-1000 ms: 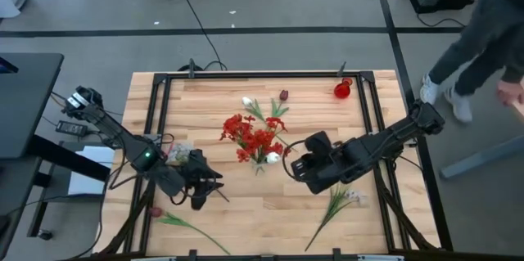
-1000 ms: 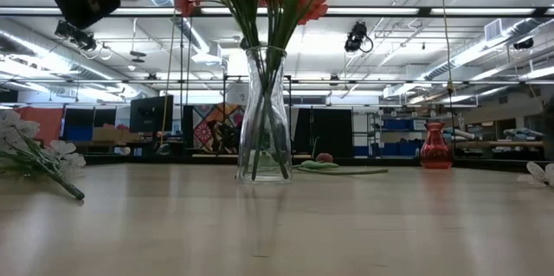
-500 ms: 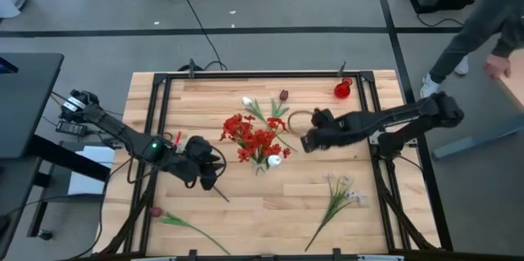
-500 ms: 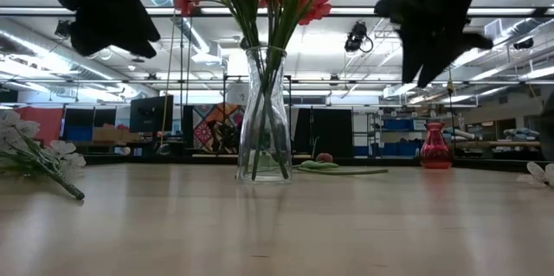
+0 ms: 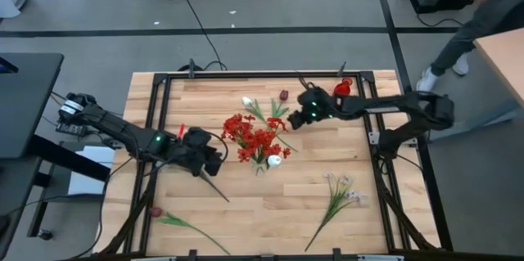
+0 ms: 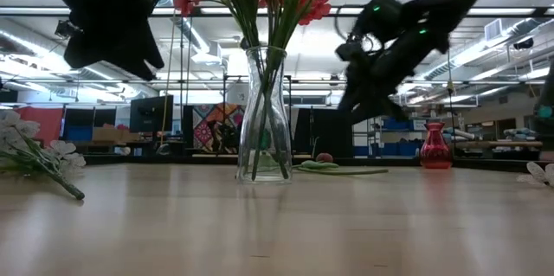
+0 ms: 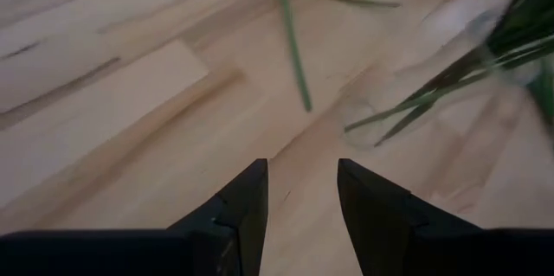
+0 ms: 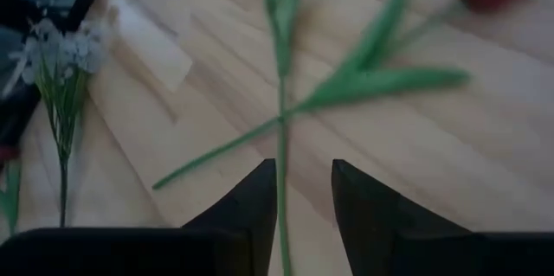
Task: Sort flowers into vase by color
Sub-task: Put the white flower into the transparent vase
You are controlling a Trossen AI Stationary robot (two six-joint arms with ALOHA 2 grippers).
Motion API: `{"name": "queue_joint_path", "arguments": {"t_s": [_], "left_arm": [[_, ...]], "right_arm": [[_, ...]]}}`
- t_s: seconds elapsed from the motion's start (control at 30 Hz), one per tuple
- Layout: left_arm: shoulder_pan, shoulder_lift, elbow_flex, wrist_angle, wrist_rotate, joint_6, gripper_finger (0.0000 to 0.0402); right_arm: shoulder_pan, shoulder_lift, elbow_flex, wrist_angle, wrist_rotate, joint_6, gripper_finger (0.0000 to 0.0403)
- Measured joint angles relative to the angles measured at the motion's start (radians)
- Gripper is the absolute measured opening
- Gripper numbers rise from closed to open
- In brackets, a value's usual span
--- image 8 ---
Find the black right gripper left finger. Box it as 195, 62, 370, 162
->
181, 158, 278, 276

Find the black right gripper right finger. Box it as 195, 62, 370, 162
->
331, 158, 473, 276

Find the white tulip green stem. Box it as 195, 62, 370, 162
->
259, 0, 309, 276

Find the dark red tulip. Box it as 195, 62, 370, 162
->
151, 0, 542, 191

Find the small white blossom bunch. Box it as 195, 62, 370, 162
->
2, 18, 109, 228

